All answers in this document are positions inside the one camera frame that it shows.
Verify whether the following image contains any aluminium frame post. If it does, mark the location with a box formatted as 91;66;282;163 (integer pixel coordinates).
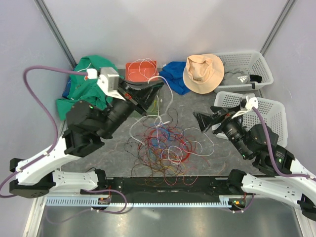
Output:
260;0;297;56
34;0;77;69

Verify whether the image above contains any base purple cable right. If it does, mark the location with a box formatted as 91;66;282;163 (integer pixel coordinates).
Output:
228;190;255;214

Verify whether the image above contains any white plastic basket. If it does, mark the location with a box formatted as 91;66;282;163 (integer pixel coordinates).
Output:
214;50;274;93
214;91;288;148

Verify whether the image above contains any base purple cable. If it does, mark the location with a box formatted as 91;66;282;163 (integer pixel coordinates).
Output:
45;189;128;225
228;190;255;214

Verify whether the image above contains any right aluminium frame post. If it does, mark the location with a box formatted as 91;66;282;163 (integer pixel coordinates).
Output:
260;0;297;56

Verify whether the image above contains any white wire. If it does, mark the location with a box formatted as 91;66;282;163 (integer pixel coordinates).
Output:
127;58;158;83
129;75;214;165

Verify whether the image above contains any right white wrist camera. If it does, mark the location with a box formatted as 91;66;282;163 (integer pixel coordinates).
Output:
232;93;258;119

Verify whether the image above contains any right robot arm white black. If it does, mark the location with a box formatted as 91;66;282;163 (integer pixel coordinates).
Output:
193;106;316;221

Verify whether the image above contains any grey adidas garment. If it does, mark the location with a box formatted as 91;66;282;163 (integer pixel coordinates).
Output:
220;64;262;86

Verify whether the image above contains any near white plastic basket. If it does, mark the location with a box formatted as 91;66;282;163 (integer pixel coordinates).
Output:
214;91;288;148

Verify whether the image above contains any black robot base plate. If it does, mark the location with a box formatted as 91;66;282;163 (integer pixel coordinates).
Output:
93;176;244;203

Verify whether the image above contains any blue cloth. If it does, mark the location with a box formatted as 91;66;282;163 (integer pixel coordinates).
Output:
159;61;190;95

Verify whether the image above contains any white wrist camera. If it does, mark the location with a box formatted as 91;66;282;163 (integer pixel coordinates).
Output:
232;93;258;119
86;67;126;101

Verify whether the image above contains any peach bucket hat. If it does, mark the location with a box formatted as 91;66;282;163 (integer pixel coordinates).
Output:
183;54;225;94

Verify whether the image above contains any orange plastic tray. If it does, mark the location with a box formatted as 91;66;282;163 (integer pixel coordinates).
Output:
125;59;158;82

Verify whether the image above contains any light blue cable duct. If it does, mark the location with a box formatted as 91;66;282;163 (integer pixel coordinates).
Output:
45;197;232;208

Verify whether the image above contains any colourful wire bundle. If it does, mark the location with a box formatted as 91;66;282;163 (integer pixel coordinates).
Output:
123;107;210;187

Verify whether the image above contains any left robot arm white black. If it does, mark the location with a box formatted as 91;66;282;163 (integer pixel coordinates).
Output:
9;75;164;198

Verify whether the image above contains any green jacket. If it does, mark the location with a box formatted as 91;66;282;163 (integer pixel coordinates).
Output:
56;55;117;120

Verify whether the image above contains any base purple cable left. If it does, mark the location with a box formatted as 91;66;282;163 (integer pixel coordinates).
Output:
45;189;128;225

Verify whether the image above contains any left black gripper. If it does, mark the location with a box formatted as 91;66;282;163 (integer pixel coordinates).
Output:
97;78;166;140

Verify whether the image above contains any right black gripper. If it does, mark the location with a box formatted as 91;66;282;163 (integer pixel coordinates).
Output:
192;104;251;158

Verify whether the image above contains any green plastic tray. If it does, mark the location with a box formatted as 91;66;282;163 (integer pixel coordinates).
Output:
147;92;160;115

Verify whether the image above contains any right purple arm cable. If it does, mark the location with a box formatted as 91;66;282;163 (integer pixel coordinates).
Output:
251;107;316;180

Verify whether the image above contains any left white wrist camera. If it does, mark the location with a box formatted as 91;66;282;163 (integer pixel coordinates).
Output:
86;67;126;101

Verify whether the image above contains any left aluminium frame post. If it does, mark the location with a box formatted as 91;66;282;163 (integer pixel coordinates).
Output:
34;0;77;69

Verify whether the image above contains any far white plastic basket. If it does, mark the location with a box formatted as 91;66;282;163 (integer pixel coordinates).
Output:
214;50;274;93

